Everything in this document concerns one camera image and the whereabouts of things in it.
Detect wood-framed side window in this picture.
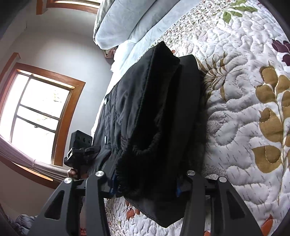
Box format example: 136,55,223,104
1,53,85,189

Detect pile of clothes by bed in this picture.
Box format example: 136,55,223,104
104,46,118,58

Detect floral quilted bedspread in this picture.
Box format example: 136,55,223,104
103,0,290,236

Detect folded light blue duvet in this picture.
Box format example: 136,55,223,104
93,0,177,50

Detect grey beige curtain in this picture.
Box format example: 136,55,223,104
1,136,68,181

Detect light blue bed sheet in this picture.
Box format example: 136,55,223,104
90,0,200,134

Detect wood-framed back window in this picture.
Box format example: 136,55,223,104
36,0,102,15

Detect person's left hand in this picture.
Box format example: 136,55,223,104
67,168,78,179

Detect black padded pants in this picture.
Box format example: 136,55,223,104
89,42,204,228

